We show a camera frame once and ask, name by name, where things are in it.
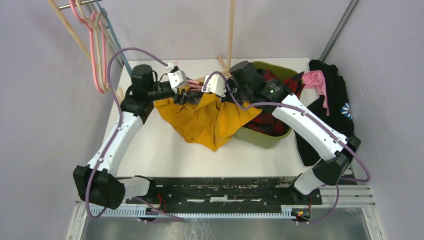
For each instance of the white cable duct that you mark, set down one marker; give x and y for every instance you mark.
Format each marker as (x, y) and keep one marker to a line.
(143, 211)

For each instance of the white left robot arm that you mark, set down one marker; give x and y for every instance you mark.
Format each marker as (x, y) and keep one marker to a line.
(97, 182)

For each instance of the wooden clothes rack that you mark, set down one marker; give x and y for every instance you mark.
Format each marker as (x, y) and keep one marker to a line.
(99, 70)

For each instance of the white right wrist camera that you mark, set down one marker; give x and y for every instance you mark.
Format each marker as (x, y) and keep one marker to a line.
(215, 85)

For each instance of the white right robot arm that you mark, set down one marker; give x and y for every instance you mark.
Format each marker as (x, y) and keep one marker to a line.
(336, 150)

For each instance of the red plaid skirt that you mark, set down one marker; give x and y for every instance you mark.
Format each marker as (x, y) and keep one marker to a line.
(265, 122)

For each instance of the beige wooden hanger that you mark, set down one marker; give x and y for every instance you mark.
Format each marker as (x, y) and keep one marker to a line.
(102, 46)

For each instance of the pink garment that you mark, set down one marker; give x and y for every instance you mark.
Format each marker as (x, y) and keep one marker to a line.
(315, 79)

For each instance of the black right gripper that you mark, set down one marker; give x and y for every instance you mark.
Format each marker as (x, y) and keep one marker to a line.
(227, 96)

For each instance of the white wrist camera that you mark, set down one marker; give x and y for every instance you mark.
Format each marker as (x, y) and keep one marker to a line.
(176, 77)
(215, 85)

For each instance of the grey blue plastic hanger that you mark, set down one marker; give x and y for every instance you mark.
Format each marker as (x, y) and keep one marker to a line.
(114, 37)

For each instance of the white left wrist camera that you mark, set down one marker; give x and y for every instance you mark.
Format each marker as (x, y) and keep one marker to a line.
(176, 77)

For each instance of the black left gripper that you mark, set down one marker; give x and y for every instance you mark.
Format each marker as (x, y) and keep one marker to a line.
(185, 97)

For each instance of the metal rack rod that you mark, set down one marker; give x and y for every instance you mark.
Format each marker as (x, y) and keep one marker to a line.
(83, 2)

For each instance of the yellow skirt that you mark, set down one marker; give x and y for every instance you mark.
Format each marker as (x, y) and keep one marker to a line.
(210, 123)

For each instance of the olive green plastic basket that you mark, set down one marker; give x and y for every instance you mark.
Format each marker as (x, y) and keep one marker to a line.
(257, 138)

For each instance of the black garment with flower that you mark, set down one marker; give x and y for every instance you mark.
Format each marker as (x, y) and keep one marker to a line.
(340, 118)

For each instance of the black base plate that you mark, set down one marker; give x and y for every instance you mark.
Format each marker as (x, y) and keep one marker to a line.
(227, 195)

